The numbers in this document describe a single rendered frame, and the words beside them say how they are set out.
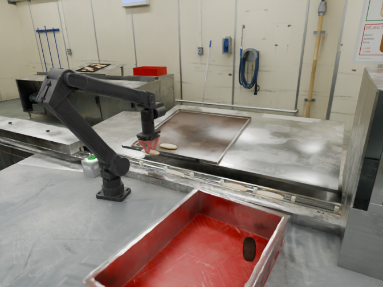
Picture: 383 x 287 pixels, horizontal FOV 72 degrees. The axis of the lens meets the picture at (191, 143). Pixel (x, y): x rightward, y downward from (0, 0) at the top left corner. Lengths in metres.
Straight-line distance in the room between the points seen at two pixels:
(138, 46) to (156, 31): 0.57
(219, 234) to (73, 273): 0.44
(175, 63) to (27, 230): 4.71
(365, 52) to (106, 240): 1.52
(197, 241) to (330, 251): 0.39
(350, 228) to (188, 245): 0.44
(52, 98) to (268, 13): 4.18
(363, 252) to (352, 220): 0.10
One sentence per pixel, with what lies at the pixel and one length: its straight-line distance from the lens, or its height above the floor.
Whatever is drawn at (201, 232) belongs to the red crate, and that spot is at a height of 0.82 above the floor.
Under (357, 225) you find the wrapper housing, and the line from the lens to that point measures 0.81.
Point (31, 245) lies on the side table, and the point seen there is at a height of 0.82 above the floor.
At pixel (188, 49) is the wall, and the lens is 5.28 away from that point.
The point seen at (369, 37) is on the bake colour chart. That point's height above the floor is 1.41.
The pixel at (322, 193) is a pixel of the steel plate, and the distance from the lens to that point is 1.21.
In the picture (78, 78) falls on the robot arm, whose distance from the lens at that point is 0.90.
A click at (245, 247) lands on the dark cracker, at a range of 0.85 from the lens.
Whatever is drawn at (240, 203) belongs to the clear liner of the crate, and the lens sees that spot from 0.88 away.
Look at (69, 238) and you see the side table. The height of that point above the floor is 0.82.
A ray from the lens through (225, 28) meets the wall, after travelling 4.96.
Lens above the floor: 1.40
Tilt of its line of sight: 21 degrees down
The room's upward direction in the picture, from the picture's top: 1 degrees counter-clockwise
